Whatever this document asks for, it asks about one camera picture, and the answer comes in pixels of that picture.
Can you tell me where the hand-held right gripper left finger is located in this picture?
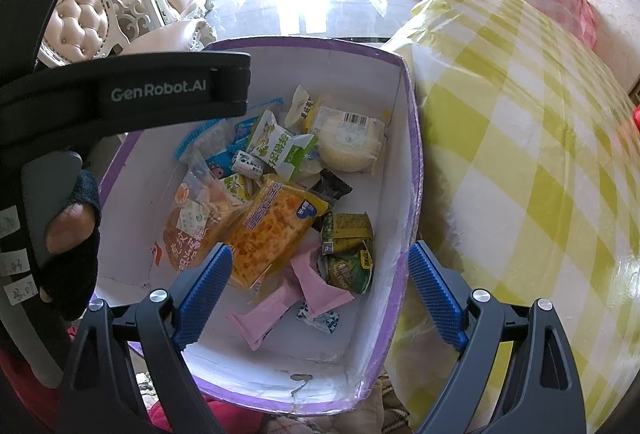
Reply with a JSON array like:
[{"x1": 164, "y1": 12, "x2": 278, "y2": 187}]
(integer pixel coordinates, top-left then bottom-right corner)
[{"x1": 57, "y1": 243, "x2": 236, "y2": 434}]

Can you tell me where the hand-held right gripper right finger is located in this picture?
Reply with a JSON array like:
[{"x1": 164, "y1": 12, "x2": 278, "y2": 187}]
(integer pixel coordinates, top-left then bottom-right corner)
[{"x1": 407, "y1": 240, "x2": 587, "y2": 434}]

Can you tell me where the pink wafer packet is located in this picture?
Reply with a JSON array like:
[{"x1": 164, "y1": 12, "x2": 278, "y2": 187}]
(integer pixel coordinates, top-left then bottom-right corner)
[
  {"x1": 230, "y1": 286, "x2": 301, "y2": 350},
  {"x1": 290, "y1": 250, "x2": 353, "y2": 317}
]

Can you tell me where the clear zip bag blue strip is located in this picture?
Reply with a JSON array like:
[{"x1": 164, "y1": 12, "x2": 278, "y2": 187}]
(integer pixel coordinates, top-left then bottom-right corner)
[{"x1": 172, "y1": 116, "x2": 236, "y2": 165}]

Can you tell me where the round bread clear packet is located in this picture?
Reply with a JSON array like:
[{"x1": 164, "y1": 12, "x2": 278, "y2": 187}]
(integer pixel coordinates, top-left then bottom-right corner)
[{"x1": 162, "y1": 169, "x2": 251, "y2": 275}]

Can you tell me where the green snack packet yellow label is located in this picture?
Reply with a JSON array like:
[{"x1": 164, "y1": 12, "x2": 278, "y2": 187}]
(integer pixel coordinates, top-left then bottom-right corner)
[{"x1": 320, "y1": 250, "x2": 375, "y2": 296}]

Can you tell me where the large orange snack packet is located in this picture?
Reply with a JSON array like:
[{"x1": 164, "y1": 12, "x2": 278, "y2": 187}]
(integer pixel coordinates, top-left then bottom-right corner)
[{"x1": 225, "y1": 174, "x2": 331, "y2": 292}]

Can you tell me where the purple cardboard box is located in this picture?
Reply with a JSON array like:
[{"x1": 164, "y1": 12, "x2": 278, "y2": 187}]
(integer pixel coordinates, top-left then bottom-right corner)
[{"x1": 97, "y1": 36, "x2": 426, "y2": 417}]

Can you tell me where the blue cartoon snack packet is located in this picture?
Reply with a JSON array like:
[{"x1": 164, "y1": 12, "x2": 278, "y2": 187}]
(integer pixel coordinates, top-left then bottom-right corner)
[{"x1": 202, "y1": 149, "x2": 241, "y2": 182}]

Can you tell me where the small blue white candy packet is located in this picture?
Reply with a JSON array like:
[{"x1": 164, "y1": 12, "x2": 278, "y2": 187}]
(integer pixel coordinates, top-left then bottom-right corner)
[{"x1": 296, "y1": 303, "x2": 341, "y2": 334}]

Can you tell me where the small yellow green packet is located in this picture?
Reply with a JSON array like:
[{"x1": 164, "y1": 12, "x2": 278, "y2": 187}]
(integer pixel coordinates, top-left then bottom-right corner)
[{"x1": 220, "y1": 174, "x2": 261, "y2": 205}]

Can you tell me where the small white roll packet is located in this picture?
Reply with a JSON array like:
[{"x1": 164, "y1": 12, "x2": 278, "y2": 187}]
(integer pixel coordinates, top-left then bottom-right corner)
[{"x1": 231, "y1": 150, "x2": 266, "y2": 179}]

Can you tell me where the white green snack packet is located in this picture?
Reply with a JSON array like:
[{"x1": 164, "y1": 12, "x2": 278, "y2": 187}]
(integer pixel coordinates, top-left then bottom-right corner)
[{"x1": 245, "y1": 109, "x2": 318, "y2": 182}]

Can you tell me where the dark brown snack packet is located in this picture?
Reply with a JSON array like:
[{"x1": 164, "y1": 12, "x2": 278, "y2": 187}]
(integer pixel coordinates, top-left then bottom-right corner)
[{"x1": 310, "y1": 169, "x2": 353, "y2": 205}]

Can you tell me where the pale bun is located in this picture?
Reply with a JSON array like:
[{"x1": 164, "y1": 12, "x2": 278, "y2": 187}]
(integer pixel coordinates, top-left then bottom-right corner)
[{"x1": 305, "y1": 95, "x2": 392, "y2": 177}]

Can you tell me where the person's left hand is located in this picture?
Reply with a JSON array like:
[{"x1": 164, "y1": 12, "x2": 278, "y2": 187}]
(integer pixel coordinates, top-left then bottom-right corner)
[{"x1": 39, "y1": 169, "x2": 103, "y2": 322}]

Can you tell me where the beige tufted chair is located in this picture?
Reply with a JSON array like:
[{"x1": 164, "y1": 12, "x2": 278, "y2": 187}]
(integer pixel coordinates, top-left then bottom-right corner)
[{"x1": 37, "y1": 0, "x2": 131, "y2": 70}]

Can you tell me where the red garment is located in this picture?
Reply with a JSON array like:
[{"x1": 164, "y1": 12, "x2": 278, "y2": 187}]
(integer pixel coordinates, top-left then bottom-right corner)
[{"x1": 140, "y1": 394, "x2": 266, "y2": 434}]

